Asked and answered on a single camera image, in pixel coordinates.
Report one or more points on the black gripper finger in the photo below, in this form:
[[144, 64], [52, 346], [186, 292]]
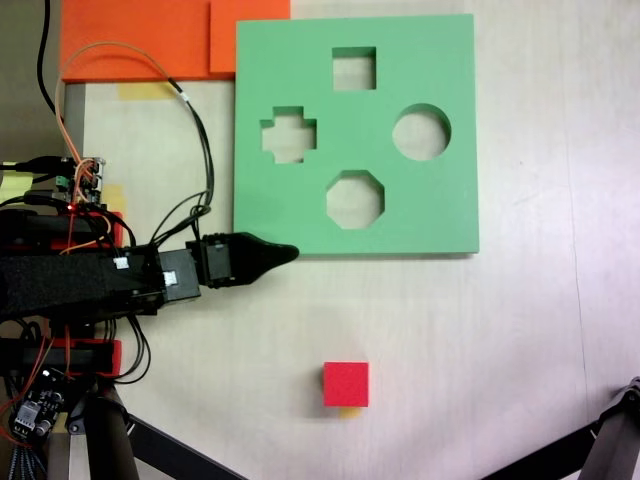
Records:
[[255, 267], [260, 247]]

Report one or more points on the red square block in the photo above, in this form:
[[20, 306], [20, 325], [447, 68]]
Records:
[[346, 384]]

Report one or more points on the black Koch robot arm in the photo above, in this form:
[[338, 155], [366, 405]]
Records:
[[75, 280]]

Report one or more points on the small yellow tape square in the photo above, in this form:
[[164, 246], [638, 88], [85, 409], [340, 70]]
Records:
[[115, 196]]

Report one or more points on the large orange foam block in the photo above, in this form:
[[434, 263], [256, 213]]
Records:
[[135, 40]]

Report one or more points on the red table clamp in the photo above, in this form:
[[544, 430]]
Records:
[[116, 357], [116, 225]]

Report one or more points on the yellow tape marker strip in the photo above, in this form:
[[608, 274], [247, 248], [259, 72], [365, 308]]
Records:
[[350, 413]]

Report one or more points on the green shape sorting board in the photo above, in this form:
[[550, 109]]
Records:
[[440, 210]]

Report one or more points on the wide yellow tape piece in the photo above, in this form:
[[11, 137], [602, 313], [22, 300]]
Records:
[[142, 91]]

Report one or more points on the black tripod leg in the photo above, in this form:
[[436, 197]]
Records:
[[110, 445], [615, 435]]

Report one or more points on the yellow sticky note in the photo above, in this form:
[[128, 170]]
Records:
[[12, 185]]

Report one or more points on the small black circuit board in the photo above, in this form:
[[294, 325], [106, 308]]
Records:
[[35, 405]]

